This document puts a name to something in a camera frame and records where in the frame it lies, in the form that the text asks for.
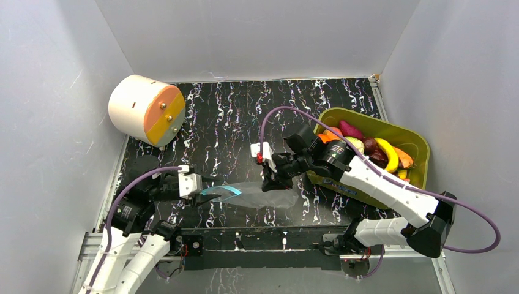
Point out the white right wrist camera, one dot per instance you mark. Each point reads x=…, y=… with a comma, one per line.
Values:
x=262, y=154

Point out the olive green plastic bin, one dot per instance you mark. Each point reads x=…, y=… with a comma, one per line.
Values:
x=407, y=140

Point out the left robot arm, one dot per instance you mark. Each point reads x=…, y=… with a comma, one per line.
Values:
x=129, y=251

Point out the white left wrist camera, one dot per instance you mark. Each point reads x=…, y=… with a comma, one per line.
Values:
x=189, y=182

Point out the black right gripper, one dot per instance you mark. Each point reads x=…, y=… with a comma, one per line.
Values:
x=274, y=173

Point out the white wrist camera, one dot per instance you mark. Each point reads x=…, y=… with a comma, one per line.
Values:
x=189, y=182
x=262, y=154

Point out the white round drawer cabinet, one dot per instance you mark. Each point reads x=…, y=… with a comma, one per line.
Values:
x=148, y=110

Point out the orange toy fruit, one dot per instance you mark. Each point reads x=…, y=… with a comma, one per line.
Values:
x=329, y=135

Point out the orange toy carrot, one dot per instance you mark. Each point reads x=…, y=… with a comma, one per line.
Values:
x=404, y=160

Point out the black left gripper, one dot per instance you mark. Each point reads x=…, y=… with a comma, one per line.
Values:
x=198, y=198

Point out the yellow toy banana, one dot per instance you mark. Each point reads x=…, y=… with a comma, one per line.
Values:
x=388, y=149

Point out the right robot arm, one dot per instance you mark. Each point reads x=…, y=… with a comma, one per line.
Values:
x=423, y=224

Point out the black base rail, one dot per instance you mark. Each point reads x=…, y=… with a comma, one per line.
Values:
x=306, y=259

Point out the green toy cabbage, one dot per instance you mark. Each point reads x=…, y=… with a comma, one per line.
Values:
x=356, y=145

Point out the purple toy sweet potato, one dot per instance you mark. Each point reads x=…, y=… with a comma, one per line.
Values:
x=350, y=131

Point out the aluminium frame rail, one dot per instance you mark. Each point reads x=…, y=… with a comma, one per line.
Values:
x=327, y=240

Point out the clear zip top bag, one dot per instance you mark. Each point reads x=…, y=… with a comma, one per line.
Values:
x=250, y=195

